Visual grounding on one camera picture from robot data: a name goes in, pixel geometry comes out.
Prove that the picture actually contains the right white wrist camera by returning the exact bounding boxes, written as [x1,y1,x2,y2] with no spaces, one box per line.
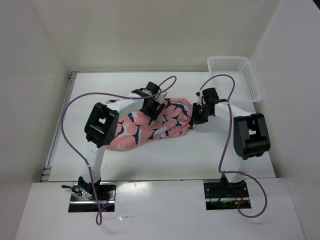
[196,91,204,106]

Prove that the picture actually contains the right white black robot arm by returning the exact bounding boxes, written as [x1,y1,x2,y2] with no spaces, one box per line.
[190,87,271,197]

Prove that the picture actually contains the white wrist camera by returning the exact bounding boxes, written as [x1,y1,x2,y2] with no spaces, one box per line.
[196,91,204,106]
[156,91,168,102]

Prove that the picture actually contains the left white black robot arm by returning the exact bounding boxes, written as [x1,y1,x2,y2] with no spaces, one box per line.
[77,82,167,200]

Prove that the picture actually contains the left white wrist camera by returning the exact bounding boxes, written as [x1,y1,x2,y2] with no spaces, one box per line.
[156,91,168,102]

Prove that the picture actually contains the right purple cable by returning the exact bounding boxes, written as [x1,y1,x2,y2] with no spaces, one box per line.
[199,74,268,219]

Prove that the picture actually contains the white plastic mesh basket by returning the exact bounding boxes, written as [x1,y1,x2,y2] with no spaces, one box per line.
[207,56,262,103]

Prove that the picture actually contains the purple cable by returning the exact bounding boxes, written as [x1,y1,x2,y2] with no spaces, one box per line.
[199,74,268,219]
[60,75,177,226]

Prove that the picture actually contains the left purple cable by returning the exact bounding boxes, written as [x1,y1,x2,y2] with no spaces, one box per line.
[60,75,177,226]

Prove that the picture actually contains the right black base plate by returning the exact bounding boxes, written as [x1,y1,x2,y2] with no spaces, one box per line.
[203,179,252,211]

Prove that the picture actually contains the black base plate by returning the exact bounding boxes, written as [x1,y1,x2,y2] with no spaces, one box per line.
[68,182,116,213]
[203,179,252,211]

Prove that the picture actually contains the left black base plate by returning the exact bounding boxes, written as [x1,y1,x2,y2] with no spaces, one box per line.
[68,182,116,213]

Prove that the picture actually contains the pink shark print shorts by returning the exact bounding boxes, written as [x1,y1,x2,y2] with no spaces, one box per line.
[107,98,193,152]

